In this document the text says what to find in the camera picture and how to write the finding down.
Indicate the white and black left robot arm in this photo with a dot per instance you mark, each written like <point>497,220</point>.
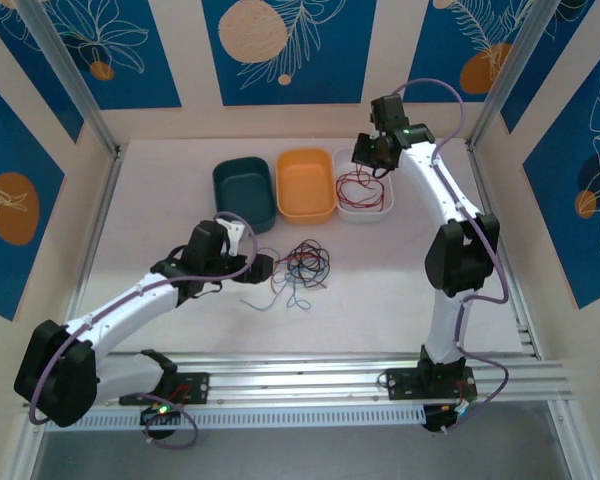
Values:
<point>130,310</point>

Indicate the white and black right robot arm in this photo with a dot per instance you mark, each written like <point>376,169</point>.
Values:
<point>430,180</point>

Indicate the teal plastic bin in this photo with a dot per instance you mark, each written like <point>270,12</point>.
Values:
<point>240,190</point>

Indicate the white plastic bin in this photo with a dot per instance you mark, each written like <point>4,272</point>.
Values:
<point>365,214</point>

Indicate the orange plastic bin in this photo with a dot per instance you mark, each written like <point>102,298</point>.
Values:
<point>305,185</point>

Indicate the aluminium table edge rail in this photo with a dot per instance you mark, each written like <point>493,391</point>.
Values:
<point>519,315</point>
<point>96,225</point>

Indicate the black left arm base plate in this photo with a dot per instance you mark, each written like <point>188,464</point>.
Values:
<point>200,387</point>

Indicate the aluminium frame post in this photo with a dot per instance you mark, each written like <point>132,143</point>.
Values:
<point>69,70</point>
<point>513,70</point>

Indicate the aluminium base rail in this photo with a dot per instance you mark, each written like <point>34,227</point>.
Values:
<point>290,380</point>

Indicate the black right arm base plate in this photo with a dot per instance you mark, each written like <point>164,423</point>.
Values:
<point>400,385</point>

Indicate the aluminium frame leg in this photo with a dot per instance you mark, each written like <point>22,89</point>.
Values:
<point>27,450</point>
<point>572,460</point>

